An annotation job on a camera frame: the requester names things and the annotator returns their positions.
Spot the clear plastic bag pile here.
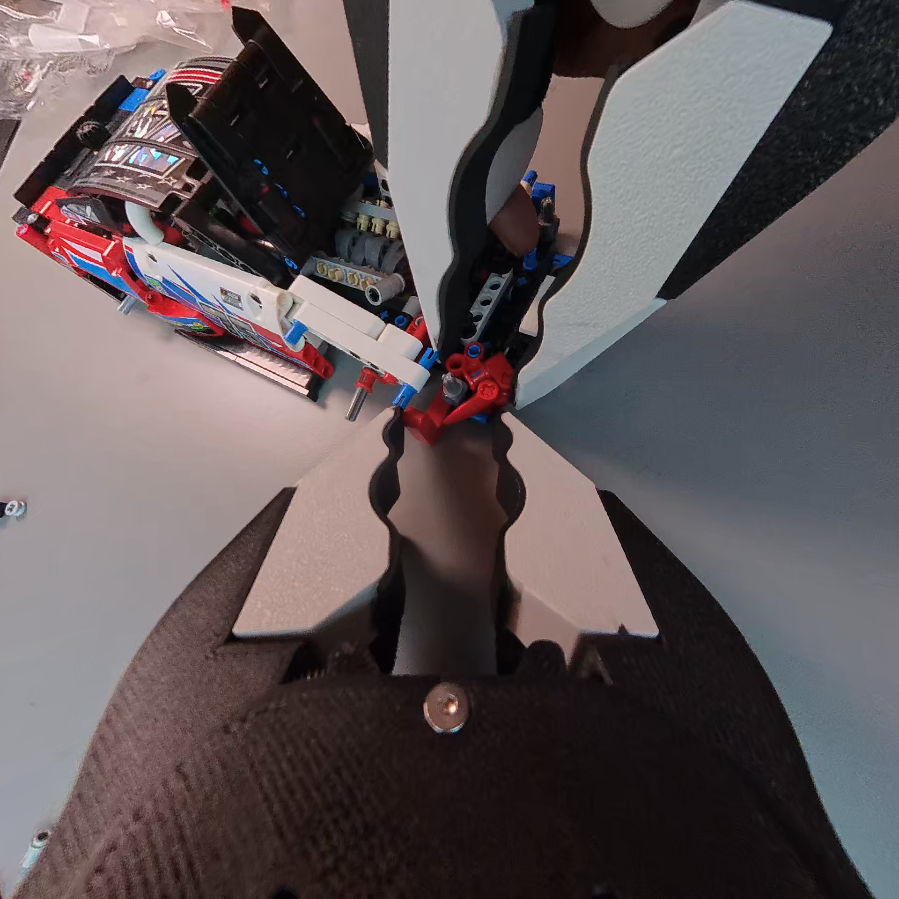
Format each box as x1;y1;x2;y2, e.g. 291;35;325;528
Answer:
0;0;234;119

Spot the person's right hand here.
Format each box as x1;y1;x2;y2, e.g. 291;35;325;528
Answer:
492;187;546;258

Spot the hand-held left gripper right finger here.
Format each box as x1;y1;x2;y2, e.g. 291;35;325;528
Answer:
492;411;663;641

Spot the grey desk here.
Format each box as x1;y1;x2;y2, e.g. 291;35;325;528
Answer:
0;0;899;899

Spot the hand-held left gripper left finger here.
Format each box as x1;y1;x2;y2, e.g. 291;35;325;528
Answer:
230;409;405;671

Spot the red brick assembly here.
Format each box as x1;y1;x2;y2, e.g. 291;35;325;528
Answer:
402;346;518;448

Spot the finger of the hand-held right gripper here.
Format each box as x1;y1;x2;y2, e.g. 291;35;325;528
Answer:
387;0;556;354
514;0;834;411

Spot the toy brick race car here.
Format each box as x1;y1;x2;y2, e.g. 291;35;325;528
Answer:
13;7;584;431

